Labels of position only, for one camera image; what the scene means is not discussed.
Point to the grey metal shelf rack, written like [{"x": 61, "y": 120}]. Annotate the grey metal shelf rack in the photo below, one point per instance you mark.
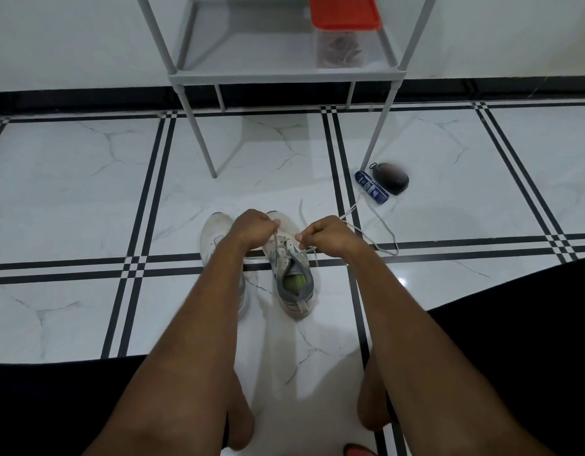
[{"x": 283, "y": 76}]

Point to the clear box with red lid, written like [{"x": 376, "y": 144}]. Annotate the clear box with red lid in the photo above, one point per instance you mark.
[{"x": 340, "y": 51}]

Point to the black shorts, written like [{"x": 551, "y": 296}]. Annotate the black shorts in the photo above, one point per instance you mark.
[{"x": 520, "y": 327}]

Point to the white grey sneaker shoe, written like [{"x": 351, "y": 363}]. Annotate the white grey sneaker shoe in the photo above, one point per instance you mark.
[
  {"x": 211, "y": 237},
  {"x": 297, "y": 303}
]

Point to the person's right leg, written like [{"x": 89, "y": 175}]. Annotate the person's right leg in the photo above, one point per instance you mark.
[{"x": 372, "y": 403}]

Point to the person's right forearm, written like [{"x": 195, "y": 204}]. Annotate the person's right forearm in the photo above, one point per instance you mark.
[{"x": 440, "y": 360}]

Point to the person's left hand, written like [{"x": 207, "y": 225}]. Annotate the person's left hand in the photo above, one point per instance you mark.
[{"x": 252, "y": 232}]

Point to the black oval polish bottle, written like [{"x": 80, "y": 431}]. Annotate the black oval polish bottle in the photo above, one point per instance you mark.
[{"x": 392, "y": 179}]

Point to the clear container with red lid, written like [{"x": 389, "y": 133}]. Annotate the clear container with red lid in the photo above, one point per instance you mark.
[{"x": 345, "y": 11}]

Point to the person's left forearm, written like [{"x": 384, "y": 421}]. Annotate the person's left forearm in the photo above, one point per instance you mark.
[{"x": 178, "y": 360}]

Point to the person's right hand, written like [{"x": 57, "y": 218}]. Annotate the person's right hand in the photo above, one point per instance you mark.
[{"x": 330, "y": 237}]

